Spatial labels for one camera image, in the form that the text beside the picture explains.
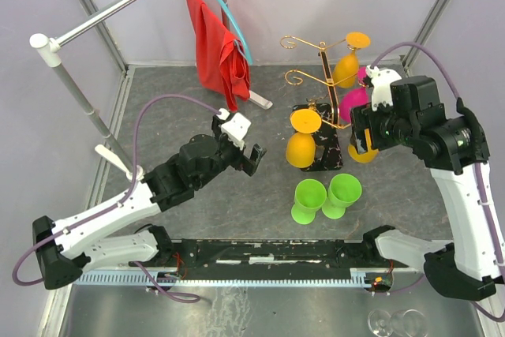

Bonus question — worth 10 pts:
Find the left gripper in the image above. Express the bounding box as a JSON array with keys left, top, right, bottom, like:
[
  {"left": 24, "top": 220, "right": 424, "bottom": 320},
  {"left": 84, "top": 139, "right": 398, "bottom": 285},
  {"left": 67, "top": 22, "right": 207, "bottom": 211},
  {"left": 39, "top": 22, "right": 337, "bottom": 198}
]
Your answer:
[{"left": 195, "top": 116, "right": 267, "bottom": 189}]

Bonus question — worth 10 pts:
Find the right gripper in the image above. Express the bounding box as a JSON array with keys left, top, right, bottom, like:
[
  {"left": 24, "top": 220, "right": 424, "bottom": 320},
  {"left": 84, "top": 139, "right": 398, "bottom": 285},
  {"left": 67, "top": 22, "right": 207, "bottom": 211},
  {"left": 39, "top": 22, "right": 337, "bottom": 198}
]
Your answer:
[{"left": 349, "top": 98, "right": 418, "bottom": 155}]

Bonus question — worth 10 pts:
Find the pink wine glass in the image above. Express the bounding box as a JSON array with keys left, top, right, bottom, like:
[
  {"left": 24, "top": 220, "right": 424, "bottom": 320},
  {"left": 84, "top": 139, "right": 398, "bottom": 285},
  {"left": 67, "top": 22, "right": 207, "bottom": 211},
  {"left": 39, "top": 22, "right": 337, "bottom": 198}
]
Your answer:
[{"left": 339, "top": 66, "right": 369, "bottom": 123}]

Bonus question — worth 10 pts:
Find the orange wine glass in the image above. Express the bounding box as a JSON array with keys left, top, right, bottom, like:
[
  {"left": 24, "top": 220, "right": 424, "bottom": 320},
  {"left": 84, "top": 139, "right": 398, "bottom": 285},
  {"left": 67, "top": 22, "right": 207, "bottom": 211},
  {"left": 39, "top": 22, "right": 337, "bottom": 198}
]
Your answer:
[
  {"left": 347, "top": 129, "right": 379, "bottom": 164},
  {"left": 286, "top": 108, "right": 322, "bottom": 169},
  {"left": 332, "top": 32, "right": 371, "bottom": 88}
]

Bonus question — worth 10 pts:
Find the green wine glass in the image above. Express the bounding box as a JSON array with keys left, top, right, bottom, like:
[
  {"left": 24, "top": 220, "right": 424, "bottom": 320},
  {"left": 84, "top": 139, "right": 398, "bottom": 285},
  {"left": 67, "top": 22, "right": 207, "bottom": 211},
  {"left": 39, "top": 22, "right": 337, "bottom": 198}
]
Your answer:
[
  {"left": 322, "top": 174, "right": 362, "bottom": 219},
  {"left": 291, "top": 179, "right": 327, "bottom": 225}
]

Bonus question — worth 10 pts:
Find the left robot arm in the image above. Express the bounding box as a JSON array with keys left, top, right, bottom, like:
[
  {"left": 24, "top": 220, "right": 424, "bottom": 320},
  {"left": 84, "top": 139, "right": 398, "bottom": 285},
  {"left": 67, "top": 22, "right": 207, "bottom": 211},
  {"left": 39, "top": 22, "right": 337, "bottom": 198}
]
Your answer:
[{"left": 32, "top": 133, "right": 266, "bottom": 290}]

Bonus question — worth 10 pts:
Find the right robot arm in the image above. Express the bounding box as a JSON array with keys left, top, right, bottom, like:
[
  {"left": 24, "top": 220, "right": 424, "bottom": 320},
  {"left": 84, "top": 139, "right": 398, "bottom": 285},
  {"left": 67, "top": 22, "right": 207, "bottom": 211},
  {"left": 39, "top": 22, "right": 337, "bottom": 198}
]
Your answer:
[{"left": 350, "top": 70, "right": 504, "bottom": 301}]

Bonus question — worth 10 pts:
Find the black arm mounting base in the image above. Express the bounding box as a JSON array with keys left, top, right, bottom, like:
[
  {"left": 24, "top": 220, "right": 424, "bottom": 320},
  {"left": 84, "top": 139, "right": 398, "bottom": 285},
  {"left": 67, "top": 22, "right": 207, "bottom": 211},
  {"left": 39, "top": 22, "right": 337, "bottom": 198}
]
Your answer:
[{"left": 128, "top": 227, "right": 411, "bottom": 281}]

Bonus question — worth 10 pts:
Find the gold wine glass rack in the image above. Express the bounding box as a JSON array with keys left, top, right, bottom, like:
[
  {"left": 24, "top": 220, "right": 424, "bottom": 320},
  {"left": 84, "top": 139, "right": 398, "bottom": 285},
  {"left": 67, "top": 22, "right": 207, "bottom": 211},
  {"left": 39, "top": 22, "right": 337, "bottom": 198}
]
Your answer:
[{"left": 280, "top": 36, "right": 350, "bottom": 172}]

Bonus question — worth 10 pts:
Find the clear wine glass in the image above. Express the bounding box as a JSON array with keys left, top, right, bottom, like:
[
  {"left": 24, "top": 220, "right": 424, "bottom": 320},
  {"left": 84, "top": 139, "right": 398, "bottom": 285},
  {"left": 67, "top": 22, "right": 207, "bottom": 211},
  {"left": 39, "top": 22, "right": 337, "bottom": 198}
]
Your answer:
[{"left": 367, "top": 309, "right": 428, "bottom": 337}]

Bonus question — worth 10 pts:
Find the red cloth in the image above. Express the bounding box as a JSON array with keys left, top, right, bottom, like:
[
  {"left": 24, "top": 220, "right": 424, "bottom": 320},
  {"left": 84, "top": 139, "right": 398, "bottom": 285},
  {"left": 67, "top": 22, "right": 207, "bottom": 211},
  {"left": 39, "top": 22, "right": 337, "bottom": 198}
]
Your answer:
[{"left": 186, "top": 0, "right": 250, "bottom": 112}]

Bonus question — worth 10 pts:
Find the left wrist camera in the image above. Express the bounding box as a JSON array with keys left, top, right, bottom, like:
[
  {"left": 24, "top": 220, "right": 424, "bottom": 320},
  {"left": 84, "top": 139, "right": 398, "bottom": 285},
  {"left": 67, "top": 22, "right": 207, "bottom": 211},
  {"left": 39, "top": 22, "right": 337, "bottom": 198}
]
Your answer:
[{"left": 216, "top": 108, "right": 252, "bottom": 150}]

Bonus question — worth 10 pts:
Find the white cable tray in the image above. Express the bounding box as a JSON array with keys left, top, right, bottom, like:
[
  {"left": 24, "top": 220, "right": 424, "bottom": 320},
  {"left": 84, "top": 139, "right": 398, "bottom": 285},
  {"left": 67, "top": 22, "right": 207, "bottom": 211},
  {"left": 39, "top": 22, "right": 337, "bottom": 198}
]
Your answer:
[{"left": 73, "top": 269, "right": 372, "bottom": 290}]

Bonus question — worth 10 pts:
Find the silver clothes rail stand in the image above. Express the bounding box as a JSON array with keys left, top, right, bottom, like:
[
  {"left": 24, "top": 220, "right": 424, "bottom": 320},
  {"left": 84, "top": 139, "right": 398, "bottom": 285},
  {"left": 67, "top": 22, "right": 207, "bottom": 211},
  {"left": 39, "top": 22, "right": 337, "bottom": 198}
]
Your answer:
[{"left": 29, "top": 0, "right": 274, "bottom": 190}]

